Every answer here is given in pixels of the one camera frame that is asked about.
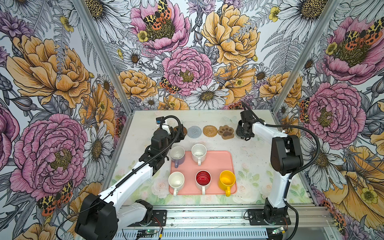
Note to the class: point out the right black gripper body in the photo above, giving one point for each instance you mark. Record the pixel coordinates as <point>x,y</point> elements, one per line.
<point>242,132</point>

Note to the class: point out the grey woven round coaster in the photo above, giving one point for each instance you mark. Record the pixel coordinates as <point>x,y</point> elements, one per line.
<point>194,132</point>

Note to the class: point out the green circuit board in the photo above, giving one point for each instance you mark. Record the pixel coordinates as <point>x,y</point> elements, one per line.
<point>146,234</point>

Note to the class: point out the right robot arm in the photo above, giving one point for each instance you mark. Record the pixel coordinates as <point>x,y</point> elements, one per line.
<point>286,157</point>

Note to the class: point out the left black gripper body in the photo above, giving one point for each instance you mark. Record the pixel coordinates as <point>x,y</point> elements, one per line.
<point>175,137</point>

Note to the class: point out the pink silicone tray mat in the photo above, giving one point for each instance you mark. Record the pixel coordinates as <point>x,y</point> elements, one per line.
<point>215,175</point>

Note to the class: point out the aluminium front rail frame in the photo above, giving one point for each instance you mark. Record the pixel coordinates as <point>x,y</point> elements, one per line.
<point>231,223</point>

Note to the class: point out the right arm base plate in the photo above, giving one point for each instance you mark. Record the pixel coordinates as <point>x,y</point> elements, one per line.
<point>259,217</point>

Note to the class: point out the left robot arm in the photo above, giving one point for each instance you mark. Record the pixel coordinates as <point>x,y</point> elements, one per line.
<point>103,215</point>

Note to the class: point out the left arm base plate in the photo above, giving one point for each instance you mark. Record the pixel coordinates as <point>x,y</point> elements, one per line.
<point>160,215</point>

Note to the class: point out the lavender mug white inside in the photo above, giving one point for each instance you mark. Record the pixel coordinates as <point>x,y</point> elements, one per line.
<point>178,155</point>

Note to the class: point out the scratched dark wooden coaster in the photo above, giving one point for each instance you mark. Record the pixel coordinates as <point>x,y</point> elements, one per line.
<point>185,131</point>

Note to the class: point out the red inside mug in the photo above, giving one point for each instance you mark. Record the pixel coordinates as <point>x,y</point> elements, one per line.
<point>203,180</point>

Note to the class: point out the white speckled mug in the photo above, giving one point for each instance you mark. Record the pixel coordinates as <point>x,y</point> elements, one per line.
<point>199,153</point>

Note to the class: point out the brown paw shaped coaster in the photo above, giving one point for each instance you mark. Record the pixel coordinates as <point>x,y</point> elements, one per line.
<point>226,132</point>

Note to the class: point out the yellow mug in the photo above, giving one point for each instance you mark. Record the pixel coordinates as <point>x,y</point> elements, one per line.
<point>226,181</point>

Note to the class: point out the tan rattan round coaster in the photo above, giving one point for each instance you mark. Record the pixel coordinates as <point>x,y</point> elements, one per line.
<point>210,131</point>

